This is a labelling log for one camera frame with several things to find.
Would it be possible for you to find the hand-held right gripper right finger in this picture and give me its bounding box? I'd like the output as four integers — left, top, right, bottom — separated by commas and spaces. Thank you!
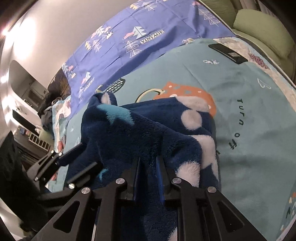
155, 156, 267, 241

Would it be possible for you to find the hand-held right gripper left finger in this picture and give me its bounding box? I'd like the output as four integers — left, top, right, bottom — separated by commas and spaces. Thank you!
30, 156, 142, 241

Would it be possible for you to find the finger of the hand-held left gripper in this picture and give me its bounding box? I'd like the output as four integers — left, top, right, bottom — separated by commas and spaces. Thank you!
62, 161, 99, 190
34, 142, 84, 182

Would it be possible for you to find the navy star-print fleece garment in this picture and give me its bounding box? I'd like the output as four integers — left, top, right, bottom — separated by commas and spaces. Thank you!
65, 93, 223, 241

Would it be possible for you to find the dark clothes pile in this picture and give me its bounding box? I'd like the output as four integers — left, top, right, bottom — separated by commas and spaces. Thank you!
38, 93, 58, 138

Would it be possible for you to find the white slatted rack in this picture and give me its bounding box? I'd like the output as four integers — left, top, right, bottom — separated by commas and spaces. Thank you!
28, 134, 52, 151

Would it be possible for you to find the white and teal patterned quilt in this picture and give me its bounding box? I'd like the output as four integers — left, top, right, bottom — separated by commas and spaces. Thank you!
52, 96, 73, 149

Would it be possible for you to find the dark desk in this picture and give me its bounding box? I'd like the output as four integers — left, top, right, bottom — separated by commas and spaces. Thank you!
11, 109, 54, 164

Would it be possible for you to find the teal printed blanket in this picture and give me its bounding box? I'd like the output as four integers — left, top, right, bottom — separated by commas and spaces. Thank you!
53, 37, 296, 241

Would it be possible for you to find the purple tree-print sheet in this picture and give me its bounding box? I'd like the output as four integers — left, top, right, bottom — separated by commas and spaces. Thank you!
61, 0, 236, 102

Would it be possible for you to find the black smartphone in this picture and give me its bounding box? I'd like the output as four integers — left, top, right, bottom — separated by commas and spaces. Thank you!
208, 43, 248, 65

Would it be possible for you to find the large green pillow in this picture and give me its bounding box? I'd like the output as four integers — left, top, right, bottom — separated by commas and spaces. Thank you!
233, 9, 293, 60

